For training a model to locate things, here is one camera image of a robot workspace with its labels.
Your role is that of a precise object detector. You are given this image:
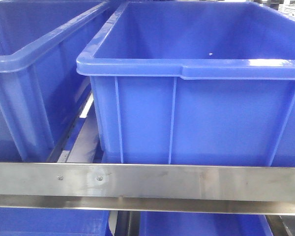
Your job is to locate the large blue bin centre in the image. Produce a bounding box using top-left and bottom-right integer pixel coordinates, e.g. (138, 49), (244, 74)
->
(77, 1), (295, 167)

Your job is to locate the blue bin below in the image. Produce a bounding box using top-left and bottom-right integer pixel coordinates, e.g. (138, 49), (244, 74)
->
(139, 212), (272, 236)
(0, 207), (112, 236)

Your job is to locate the blue bin below left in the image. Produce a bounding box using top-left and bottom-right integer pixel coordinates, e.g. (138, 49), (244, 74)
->
(0, 207), (112, 236)

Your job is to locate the blue bin left side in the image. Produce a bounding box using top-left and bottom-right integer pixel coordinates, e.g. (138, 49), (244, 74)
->
(0, 0), (112, 162)

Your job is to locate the steel shelf front rail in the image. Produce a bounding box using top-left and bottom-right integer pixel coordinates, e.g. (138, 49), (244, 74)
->
(0, 163), (295, 215)

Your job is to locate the blue bin below right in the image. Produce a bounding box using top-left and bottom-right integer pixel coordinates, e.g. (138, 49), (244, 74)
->
(139, 212), (272, 236)

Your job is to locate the steel divider rail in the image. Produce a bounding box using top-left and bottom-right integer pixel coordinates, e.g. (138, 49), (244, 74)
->
(44, 85), (91, 163)

